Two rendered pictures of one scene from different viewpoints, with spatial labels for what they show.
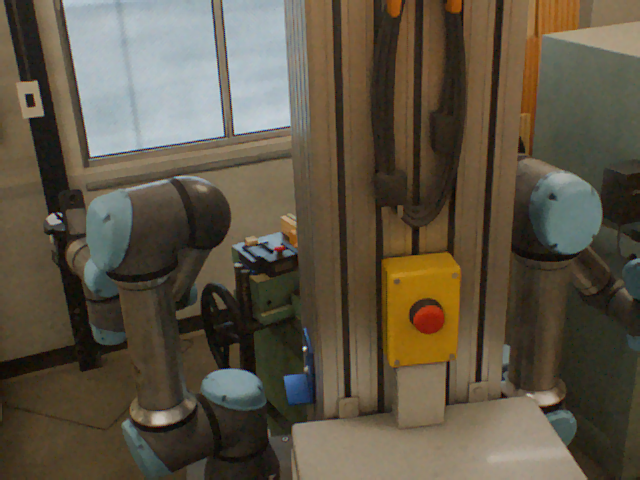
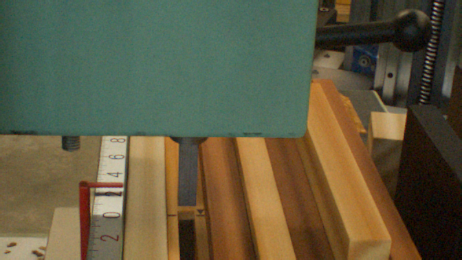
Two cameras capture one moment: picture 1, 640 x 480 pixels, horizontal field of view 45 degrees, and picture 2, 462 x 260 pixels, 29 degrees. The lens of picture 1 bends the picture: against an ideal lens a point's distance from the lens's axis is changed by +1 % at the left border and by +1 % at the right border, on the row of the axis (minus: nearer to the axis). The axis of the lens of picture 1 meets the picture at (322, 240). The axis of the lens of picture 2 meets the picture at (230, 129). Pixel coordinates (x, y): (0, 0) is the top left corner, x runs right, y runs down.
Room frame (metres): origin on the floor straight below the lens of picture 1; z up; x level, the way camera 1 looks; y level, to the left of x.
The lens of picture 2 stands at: (2.26, 0.15, 1.16)
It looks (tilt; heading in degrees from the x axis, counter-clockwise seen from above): 25 degrees down; 205
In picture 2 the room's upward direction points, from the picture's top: 3 degrees clockwise
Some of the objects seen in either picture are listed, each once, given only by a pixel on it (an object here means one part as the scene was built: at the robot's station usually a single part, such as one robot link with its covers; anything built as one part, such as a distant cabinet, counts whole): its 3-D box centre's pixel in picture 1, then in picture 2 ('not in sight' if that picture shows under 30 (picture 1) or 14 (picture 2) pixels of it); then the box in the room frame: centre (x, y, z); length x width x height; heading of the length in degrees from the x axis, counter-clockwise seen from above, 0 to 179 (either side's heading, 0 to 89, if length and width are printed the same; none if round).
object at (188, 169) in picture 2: not in sight; (188, 156); (1.92, -0.03, 0.97); 0.01 x 0.01 x 0.05; 31
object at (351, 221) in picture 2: not in sight; (325, 212); (1.88, 0.03, 0.94); 0.17 x 0.02 x 0.07; 31
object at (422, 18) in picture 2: not in sight; (362, 29); (1.89, 0.04, 1.04); 0.06 x 0.02 x 0.02; 121
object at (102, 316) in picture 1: (116, 312); not in sight; (1.36, 0.42, 1.12); 0.11 x 0.08 x 0.11; 123
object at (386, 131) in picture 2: not in sight; (393, 155); (1.76, 0.03, 0.92); 0.04 x 0.03 x 0.04; 20
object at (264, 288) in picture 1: (268, 280); not in sight; (1.85, 0.15, 0.92); 0.15 x 0.13 x 0.09; 31
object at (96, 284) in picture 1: (100, 271); not in sight; (1.35, 0.44, 1.21); 0.11 x 0.08 x 0.09; 33
